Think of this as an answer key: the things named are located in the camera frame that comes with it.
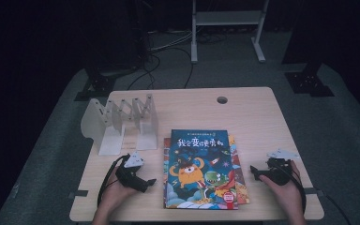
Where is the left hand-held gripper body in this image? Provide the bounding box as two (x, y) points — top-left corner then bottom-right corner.
(115, 152), (144, 192)

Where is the colourful animal picture book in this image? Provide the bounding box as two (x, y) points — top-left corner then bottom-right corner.
(163, 134), (251, 210)

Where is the grey floor cable bundle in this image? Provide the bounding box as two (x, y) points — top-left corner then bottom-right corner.
(148, 29), (195, 53)

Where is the clear acrylic book rack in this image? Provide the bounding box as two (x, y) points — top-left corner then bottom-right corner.
(80, 93), (159, 157)

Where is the white metal stand frame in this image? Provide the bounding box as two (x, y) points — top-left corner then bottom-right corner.
(190, 0), (270, 65)

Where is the black floor cable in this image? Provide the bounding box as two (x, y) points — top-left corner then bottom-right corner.
(126, 53), (162, 92)
(183, 46), (196, 90)

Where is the left hand-held gripper cable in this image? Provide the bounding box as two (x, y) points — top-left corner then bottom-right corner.
(97, 154), (129, 208)

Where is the thin black cable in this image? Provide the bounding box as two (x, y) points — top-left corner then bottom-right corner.
(322, 193), (353, 225)

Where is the person's left hand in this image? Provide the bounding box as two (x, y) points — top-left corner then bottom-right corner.
(100, 167), (139, 216)

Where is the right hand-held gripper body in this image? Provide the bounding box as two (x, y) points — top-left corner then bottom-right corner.
(263, 148), (300, 187)

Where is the hand-held gripper cable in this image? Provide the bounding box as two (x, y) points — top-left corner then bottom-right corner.
(275, 161), (308, 214)
(97, 154), (129, 208)

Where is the black stand base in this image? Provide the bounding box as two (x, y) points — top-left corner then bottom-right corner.
(74, 73), (117, 102)
(284, 62), (336, 98)

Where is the right hand-held gripper cable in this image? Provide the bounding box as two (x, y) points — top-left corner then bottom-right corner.
(275, 161), (308, 214)

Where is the blue monster picture book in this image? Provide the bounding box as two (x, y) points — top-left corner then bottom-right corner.
(163, 128), (239, 211)

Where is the grey tape strip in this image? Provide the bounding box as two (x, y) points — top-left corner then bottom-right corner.
(67, 189), (89, 200)
(302, 187), (326, 197)

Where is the person's right hand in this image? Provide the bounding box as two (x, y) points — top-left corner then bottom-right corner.
(258, 160), (306, 217)

